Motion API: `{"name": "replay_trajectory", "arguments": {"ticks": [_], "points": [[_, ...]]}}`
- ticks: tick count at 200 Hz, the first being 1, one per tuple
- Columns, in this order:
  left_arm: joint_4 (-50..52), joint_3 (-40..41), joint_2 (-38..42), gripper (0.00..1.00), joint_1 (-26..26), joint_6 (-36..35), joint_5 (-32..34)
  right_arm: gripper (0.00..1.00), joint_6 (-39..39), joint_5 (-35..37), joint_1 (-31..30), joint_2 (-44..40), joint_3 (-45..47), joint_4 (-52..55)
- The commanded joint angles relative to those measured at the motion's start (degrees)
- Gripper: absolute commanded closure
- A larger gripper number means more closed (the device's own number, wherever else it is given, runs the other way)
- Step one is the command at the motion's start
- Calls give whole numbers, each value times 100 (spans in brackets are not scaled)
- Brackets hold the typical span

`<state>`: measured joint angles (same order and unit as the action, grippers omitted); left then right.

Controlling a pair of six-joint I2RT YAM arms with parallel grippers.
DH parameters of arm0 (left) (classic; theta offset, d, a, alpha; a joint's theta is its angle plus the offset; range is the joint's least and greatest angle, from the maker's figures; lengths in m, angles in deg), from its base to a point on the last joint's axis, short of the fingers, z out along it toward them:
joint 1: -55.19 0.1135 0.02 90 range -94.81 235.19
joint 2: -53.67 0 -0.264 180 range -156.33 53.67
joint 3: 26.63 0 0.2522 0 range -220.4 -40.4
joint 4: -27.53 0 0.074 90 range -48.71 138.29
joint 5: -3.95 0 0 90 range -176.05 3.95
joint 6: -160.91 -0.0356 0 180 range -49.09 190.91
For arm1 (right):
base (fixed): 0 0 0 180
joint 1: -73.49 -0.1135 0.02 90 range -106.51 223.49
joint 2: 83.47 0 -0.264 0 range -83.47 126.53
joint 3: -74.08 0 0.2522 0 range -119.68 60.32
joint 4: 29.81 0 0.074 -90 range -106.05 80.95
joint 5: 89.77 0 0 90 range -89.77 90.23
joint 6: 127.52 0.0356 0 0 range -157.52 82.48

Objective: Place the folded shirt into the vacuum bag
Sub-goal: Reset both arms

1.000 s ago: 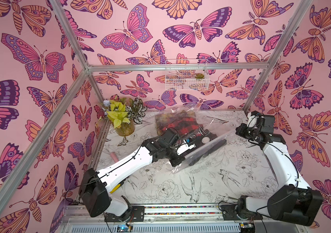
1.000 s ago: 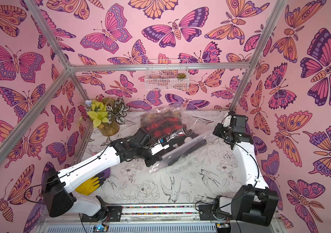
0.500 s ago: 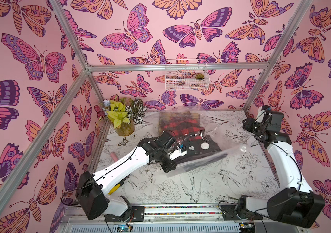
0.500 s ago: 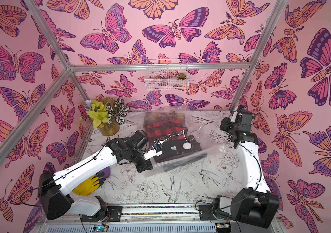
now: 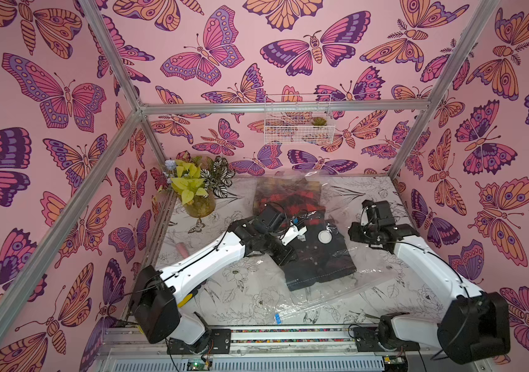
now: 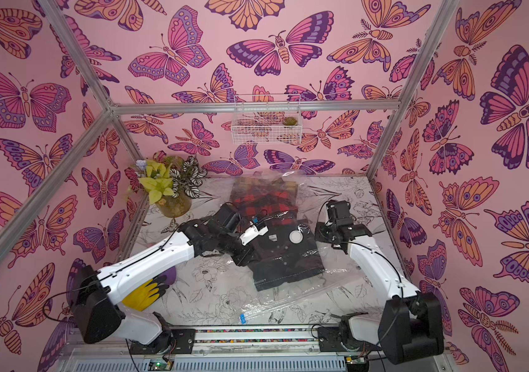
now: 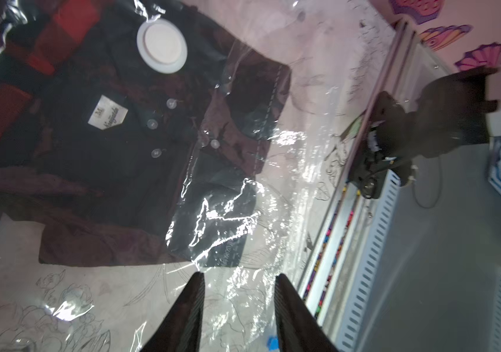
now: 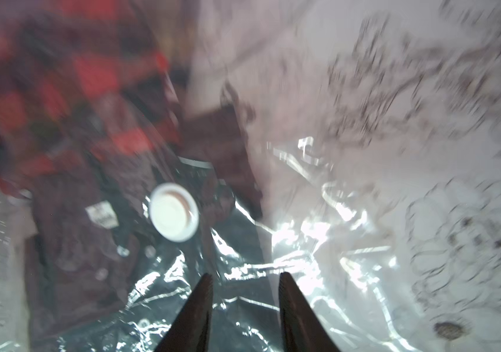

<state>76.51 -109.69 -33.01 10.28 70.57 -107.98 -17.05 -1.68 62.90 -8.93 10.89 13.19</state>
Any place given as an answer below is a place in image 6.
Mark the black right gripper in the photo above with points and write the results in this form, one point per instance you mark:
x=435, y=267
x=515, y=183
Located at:
x=322, y=234

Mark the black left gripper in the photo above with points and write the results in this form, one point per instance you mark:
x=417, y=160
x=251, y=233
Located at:
x=245, y=256

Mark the clear plastic vacuum bag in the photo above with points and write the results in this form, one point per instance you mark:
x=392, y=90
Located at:
x=340, y=290

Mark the red black plaid shirt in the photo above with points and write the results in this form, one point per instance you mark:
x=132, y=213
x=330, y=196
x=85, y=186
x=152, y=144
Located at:
x=273, y=204

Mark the yellow plaid shirt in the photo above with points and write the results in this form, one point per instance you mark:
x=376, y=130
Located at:
x=262, y=186

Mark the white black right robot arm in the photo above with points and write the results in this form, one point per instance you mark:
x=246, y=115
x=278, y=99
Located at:
x=411, y=325

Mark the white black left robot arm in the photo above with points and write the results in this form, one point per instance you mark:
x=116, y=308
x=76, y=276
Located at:
x=97, y=302

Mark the potted plant in glass vase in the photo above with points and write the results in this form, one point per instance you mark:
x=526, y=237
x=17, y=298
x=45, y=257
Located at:
x=170, y=182

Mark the yellow rubber glove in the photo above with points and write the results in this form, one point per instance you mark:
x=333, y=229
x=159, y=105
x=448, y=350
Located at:
x=148, y=293

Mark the small green succulent plant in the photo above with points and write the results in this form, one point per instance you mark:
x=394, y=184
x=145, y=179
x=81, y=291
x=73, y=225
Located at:
x=290, y=121

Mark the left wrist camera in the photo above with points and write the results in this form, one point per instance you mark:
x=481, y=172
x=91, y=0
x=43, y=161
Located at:
x=255, y=230

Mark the white wire wall basket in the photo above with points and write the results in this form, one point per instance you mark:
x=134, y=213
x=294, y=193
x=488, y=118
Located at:
x=257, y=118

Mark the aluminium front rail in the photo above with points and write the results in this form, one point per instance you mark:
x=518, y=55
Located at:
x=241, y=343

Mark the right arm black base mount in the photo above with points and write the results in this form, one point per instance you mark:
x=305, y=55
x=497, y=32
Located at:
x=339, y=338

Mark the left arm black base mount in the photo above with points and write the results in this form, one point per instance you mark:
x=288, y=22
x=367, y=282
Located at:
x=171, y=340

